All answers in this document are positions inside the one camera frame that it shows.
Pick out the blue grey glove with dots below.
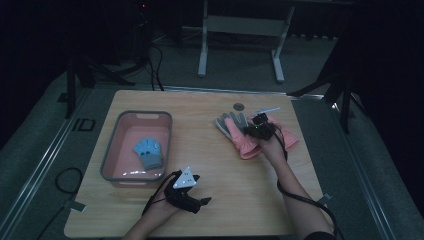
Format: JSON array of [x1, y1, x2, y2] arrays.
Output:
[[132, 137, 165, 171]]

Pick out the black floor cable loop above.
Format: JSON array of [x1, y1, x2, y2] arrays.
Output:
[[35, 166, 84, 240]]

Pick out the person's black sleeve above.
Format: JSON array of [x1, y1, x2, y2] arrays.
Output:
[[303, 230, 337, 240]]

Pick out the grey tape piece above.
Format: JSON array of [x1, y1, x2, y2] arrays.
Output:
[[316, 192, 334, 206], [69, 200, 87, 213]]

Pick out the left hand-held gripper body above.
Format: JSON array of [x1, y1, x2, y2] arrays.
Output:
[[163, 166, 202, 215]]

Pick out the pink glove with grey palm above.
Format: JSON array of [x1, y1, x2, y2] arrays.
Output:
[[215, 111, 264, 160]]

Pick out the white desk frame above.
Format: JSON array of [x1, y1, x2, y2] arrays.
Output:
[[197, 0, 296, 84]]

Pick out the left hand-held gripper cable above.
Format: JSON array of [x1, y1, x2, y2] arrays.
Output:
[[141, 170, 183, 217]]

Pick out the pink padded glove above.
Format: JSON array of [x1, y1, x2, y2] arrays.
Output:
[[248, 113, 300, 151]]

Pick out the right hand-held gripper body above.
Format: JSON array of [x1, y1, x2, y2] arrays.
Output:
[[250, 106, 281, 142]]

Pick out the black stand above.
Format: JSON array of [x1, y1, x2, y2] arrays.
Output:
[[288, 63, 356, 135], [57, 49, 136, 120]]

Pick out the pink basin with grey rim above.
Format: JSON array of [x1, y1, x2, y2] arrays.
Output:
[[100, 110, 174, 189]]

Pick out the hand-held gripper cable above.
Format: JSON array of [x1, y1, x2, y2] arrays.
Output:
[[141, 170, 183, 217], [273, 123, 339, 240]]

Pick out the person's left hand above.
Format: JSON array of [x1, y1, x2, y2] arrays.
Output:
[[146, 195, 183, 222]]

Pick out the person's right hand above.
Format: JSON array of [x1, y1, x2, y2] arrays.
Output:
[[259, 132, 288, 165]]

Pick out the right hand-held gripper cable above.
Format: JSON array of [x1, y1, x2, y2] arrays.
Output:
[[273, 123, 339, 240]]

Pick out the black hanging cables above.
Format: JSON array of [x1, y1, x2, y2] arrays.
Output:
[[146, 43, 165, 92]]

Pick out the metal floor rail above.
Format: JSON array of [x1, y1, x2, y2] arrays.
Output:
[[331, 101, 396, 240], [0, 89, 93, 234], [162, 85, 325, 100]]

